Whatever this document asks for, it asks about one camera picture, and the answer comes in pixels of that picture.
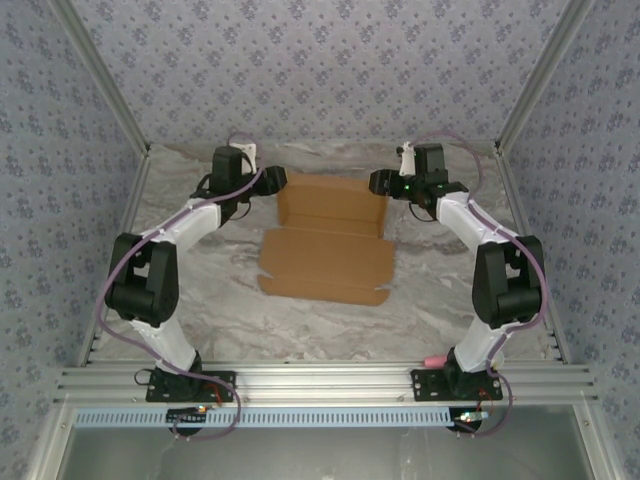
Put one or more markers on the brown cardboard box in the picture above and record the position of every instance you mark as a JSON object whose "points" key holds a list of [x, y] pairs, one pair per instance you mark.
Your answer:
{"points": [[325, 260]]}

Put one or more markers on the pink toy microphone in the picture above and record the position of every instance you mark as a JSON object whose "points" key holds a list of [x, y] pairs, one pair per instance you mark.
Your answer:
{"points": [[432, 360]]}

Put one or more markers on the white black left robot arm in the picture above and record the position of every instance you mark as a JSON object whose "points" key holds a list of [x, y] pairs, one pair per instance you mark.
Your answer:
{"points": [[145, 280]]}

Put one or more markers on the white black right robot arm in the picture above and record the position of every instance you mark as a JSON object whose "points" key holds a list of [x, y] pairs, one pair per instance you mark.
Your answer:
{"points": [[505, 280]]}

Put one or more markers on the small controller board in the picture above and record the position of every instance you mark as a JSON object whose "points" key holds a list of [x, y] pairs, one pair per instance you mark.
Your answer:
{"points": [[470, 419]]}

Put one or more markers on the steel bottom panel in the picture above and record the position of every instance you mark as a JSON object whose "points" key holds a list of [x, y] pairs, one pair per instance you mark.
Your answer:
{"points": [[325, 455]]}

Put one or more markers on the aluminium side rail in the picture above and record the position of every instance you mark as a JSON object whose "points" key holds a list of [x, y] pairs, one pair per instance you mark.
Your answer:
{"points": [[136, 190], [510, 190]]}

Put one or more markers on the aluminium frame post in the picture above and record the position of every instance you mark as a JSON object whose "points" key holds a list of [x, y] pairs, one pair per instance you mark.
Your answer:
{"points": [[104, 75], [542, 75]]}

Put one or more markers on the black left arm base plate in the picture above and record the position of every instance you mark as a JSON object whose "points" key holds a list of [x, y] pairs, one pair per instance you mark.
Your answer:
{"points": [[225, 382]]}

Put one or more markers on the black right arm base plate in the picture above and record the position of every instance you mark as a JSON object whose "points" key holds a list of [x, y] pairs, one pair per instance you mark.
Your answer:
{"points": [[425, 385]]}

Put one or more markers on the aluminium mounting rail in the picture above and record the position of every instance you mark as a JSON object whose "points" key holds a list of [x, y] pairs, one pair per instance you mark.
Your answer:
{"points": [[325, 382]]}

